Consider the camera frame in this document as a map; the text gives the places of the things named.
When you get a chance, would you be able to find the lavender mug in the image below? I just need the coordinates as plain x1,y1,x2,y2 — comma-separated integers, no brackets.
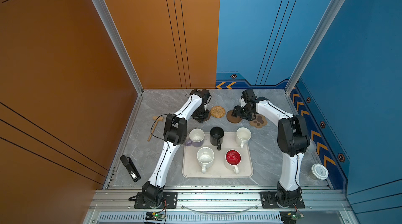
185,128,205,148

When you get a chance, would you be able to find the cream white mug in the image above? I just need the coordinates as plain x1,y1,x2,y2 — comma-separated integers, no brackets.
235,127,252,148

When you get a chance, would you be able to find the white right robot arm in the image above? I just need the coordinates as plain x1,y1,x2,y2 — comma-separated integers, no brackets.
232,89,311,208

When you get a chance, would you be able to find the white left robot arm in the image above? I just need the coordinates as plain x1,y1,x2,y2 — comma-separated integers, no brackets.
141,89,211,207

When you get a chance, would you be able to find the cork paw print coaster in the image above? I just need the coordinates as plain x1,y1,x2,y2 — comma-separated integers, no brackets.
250,114,268,129

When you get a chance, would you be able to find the round woven rattan coaster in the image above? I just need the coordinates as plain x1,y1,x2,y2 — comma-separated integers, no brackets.
210,106,226,118

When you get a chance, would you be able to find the round brown wooden coaster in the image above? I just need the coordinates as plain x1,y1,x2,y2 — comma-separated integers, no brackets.
226,109,242,124

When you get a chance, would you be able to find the black mug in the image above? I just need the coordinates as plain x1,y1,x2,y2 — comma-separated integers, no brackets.
210,127,225,151

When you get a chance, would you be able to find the white ribbed mug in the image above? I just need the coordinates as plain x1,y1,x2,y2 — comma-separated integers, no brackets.
196,147,215,174

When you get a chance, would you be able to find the red interior white mug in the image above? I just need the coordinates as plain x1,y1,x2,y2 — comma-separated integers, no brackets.
225,149,242,174

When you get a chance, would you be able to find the beige serving tray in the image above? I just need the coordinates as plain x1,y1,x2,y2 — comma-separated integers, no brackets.
182,132,253,179

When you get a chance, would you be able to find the clear glass cup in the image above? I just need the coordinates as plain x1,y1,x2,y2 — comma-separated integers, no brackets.
306,140,317,154

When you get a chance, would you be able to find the black stapler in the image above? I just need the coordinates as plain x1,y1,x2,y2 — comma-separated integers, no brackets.
120,155,141,182

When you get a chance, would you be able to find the white lidded jar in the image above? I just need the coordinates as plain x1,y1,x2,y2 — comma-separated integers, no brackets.
310,164,329,181

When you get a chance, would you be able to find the green circuit board left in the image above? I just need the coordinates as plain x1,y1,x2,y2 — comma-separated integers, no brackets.
145,212,166,224

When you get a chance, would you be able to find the circuit board right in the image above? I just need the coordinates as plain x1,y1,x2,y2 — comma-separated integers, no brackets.
280,211,305,224

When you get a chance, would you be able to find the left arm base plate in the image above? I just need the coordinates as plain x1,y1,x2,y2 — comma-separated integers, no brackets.
134,192,178,209

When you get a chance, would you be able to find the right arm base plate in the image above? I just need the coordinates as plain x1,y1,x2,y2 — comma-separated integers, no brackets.
260,191,305,209

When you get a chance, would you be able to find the aluminium front rail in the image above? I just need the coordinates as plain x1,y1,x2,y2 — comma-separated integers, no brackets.
83,187,359,224

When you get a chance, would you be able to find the aluminium corner post right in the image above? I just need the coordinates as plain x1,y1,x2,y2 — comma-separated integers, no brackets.
284,0,345,95

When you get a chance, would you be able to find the aluminium corner post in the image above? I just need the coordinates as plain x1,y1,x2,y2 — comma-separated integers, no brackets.
91,0,143,95
284,0,345,95

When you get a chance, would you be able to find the aluminium corner post left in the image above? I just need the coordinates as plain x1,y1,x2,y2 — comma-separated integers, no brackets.
91,0,143,95

